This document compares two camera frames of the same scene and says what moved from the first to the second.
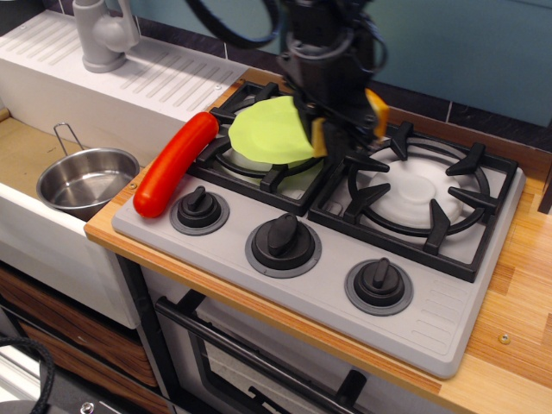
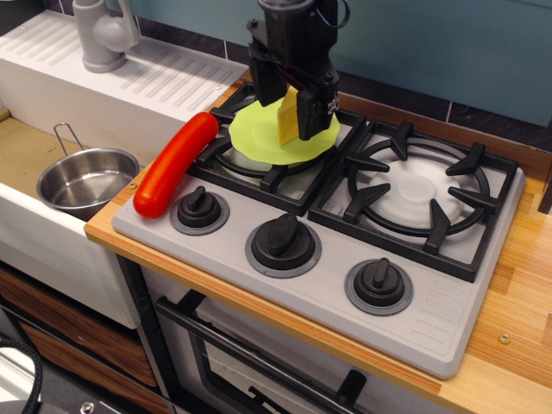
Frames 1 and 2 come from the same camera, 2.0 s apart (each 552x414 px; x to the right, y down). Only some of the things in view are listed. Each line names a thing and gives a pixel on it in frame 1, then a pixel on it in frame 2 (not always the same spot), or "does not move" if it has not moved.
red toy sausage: [186, 142] does not move
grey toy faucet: [107, 30] does not move
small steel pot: [82, 181] does not move
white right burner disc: [416, 185] does not move
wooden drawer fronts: [103, 354] does not move
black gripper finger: [345, 141] to [315, 110]
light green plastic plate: [269, 130] does not move
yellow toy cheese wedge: [380, 115] to [288, 116]
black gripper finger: [307, 113] to [271, 85]
